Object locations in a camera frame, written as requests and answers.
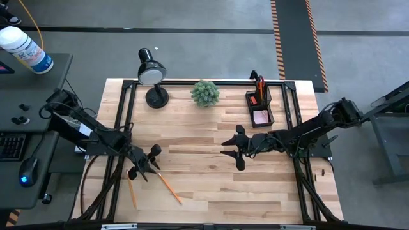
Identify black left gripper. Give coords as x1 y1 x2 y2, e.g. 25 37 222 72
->
127 144 163 183

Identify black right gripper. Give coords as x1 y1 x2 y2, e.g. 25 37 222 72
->
220 124 258 172

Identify pink sticky note pad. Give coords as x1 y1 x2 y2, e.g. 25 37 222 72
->
252 110 270 125

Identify scissors with red-black handles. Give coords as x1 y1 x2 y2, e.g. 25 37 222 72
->
257 75 266 96

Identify black mesh desk organizer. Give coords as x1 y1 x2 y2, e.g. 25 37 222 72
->
245 83 275 128

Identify green potted plant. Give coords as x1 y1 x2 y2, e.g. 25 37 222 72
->
190 79 220 108

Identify white box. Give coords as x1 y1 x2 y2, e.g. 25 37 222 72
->
74 123 93 154

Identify black desk lamp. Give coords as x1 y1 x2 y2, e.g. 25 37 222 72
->
137 47 170 109

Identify black computer mouse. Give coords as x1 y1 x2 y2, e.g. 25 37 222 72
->
18 157 40 188

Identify black hazard-striped floor mat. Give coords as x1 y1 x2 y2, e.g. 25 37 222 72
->
270 0 329 93

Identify black keyboard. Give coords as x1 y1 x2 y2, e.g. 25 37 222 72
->
0 132 27 162

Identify black side desk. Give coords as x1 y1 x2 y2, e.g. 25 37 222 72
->
0 52 73 210

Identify grey metal table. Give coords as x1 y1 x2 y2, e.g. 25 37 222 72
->
352 80 409 187

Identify white wipes canister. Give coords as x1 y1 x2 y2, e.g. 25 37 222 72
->
0 26 54 75

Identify dark device with pink screen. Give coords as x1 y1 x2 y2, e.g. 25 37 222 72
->
0 61 15 75

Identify person's shoe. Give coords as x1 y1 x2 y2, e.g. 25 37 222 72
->
0 3 23 26

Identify black aluminium frame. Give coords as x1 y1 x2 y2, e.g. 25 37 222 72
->
68 78 344 230

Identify black curved bracket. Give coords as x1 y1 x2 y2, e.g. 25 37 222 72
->
249 69 261 86

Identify yellow cable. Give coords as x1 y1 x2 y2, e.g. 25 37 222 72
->
17 0 45 70

